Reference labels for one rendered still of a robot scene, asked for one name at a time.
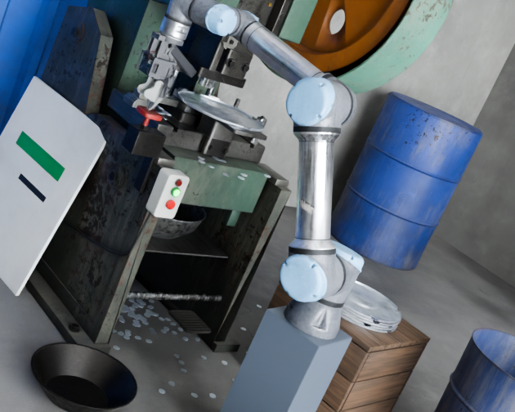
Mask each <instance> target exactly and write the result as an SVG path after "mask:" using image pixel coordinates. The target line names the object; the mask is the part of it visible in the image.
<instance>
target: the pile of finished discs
mask: <svg viewBox="0 0 515 412"><path fill-rule="evenodd" d="M395 310H396V311H395ZM341 317H342V318H343V319H345V320H348V321H350V322H352V323H353V324H355V325H358V326H360V327H362V328H365V329H369V330H373V331H376V332H380V333H388V332H389V333H391V332H393V331H394V330H396V328H397V326H398V324H399V323H400V321H401V312H400V311H398V310H397V306H396V305H395V304H394V303H393V302H392V301H391V300H389V299H388V298H386V297H385V296H384V295H382V294H381V293H380V292H378V291H376V290H375V289H372V288H370V287H369V286H367V285H365V284H362V283H361V282H358V281H356V282H355V284H354V285H353V287H352V290H351V292H350V293H349V295H348V297H347V300H346V302H345V303H344V305H343V309H342V314H341ZM385 330H388V331H385Z"/></svg>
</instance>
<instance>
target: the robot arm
mask: <svg viewBox="0 0 515 412"><path fill-rule="evenodd" d="M192 22H193V23H195V24H197V25H199V26H201V27H203V28H205V29H207V30H209V31H210V32H212V33H213V34H218V35H220V36H226V35H229V36H231V37H233V38H235V39H236V40H237V41H239V42H240V43H241V44H243V45H244V46H245V47H246V48H248V49H249V50H250V51H251V52H252V53H253V54H254V55H255V56H257V57H258V58H259V59H260V60H262V61H263V62H264V63H266V64H267V65H268V66H269V67H271V68H272V69H273V70H274V71H275V72H276V73H277V74H279V75H280V76H281V77H282V78H284V79H285V80H286V81H288V82H289V83H290V84H291V85H293V86H292V88H291V89H290V91H289V94H288V95H287V99H286V110H287V113H288V115H289V117H290V118H291V119H292V120H293V134H294V135H295V137H296V138H297V139H298V140H299V147H298V189H297V211H296V232H295V239H294V240H293V241H292V242H291V243H290V244H289V257H288V258H287V259H286V260H285V261H284V263H283V264H282V266H281V268H280V283H281V285H282V287H283V289H284V291H285V292H286V293H287V294H288V295H289V296H290V297H291V298H292V300H291V301H290V302H289V304H288V305H287V307H286V309H285V311H284V315H285V317H286V319H287V320H288V321H289V322H290V323H291V324H292V325H293V326H295V327H296V328H297V329H300V330H301V331H302V332H304V333H306V334H309V335H311V336H313V337H316V338H321V339H333V338H335V337H336V336H337V333H338V331H339V327H340V320H341V314H342V309H343V305H344V303H345V302H346V300H347V297H348V295H349V293H350V292H351V290H352V287H353V285H354V284H355V282H356V279H357V277H358V275H359V274H360V272H361V268H362V267H363V264H364V260H363V258H362V257H361V256H360V255H359V254H358V253H356V252H355V251H353V250H351V249H350V248H348V247H346V246H344V245H342V244H340V243H338V242H335V241H333V240H331V239H330V229H331V209H332V189H333V169H334V142H335V140H336V139H337V138H338V137H339V136H340V135H341V126H343V125H346V124H347V123H349V122H350V121H351V120H352V118H353V116H354V115H355V112H356V105H357V103H356V96H355V94H354V92H353V90H351V89H350V88H349V86H348V85H346V84H345V83H343V82H341V81H340V80H338V79H337V78H335V77H334V76H333V75H332V74H330V73H326V74H324V73H323V72H321V71H320V70H319V69H317V68H316V67H315V66H314V65H313V64H312V63H310V62H309V61H308V60H306V59H305V58H304V57H303V56H301V55H300V54H298V53H297V52H296V51H295V50H294V49H293V48H291V47H290V46H289V45H288V44H286V43H285V42H283V41H282V40H281V39H280V38H278V37H277V36H276V35H274V34H273V33H272V32H271V31H270V30H269V29H267V28H266V27H265V26H263V25H262V24H261V23H259V22H258V18H257V17H256V16H255V15H254V14H252V13H250V12H249V11H244V10H240V9H237V8H234V7H230V6H227V5H225V4H222V3H219V2H216V1H214V0H170V3H169V5H168V9H167V11H166V14H165V16H164V18H163V21H162V24H161V25H160V28H159V29H160V31H159V33H158V32H155V31H153V33H152V34H151V37H150V41H149V43H148V46H147V48H146V50H142V51H141V55H140V57H139V60H138V62H137V66H136V67H137V68H139V70H140V71H141V72H143V73H144V74H146V75H147V76H149V78H148V79H147V82H146V83H144V84H141V85H139V86H138V88H137V91H138V92H139V93H140V94H142V95H143V96H144V97H145V98H147V102H146V104H147V109H148V110H152V109H153V108H154V107H156V106H157V104H158V103H160V102H161V100H162V99H163V98H165V97H166V95H167V94H168V92H169V91H170V89H171V87H172V84H173V80H174V79H175V77H176V76H175V75H176V72H177V65H178V66H179V68H180V69H181V72H182V73H183V74H187V75H188V76H189V77H191V78H192V77H193V76H194V75H195V74H196V70H195V68H194V66H193V65H192V64H191V63H190V62H189V61H188V60H187V59H186V58H185V57H184V55H183V54H182V53H181V51H180V50H179V49H178V48H177V46H176V45H178V46H183V43H184V41H183V40H186V37H187V34H188V33H189V30H190V27H191V25H192ZM142 55H143V57H142V60H141V56H142ZM140 60H141V63H140V64H139V62H140ZM160 79H162V80H163V82H162V81H161V80H160Z"/></svg>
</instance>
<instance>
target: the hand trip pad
mask: <svg viewBox="0 0 515 412"><path fill-rule="evenodd" d="M136 111H137V112H138V113H140V114H141V115H142V116H144V117H145V118H144V120H143V123H142V125H144V126H146V127H147V126H148V123H149V121H150V119H152V120H156V121H161V120H162V118H163V116H162V115H161V114H159V113H158V112H156V111H155V110H153V109H152V110H148V109H147V107H145V106H142V105H138V106H137V108H136Z"/></svg>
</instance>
